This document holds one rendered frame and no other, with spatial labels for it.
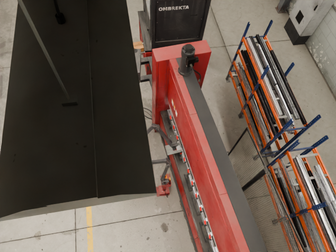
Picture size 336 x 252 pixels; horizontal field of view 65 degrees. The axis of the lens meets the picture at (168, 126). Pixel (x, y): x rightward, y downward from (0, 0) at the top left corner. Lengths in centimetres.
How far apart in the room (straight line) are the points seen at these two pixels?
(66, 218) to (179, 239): 212
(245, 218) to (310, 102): 471
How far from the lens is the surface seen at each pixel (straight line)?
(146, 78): 508
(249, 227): 312
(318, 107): 733
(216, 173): 316
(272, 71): 536
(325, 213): 456
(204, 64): 429
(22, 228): 576
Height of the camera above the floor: 523
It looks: 62 degrees down
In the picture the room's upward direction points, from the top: 7 degrees clockwise
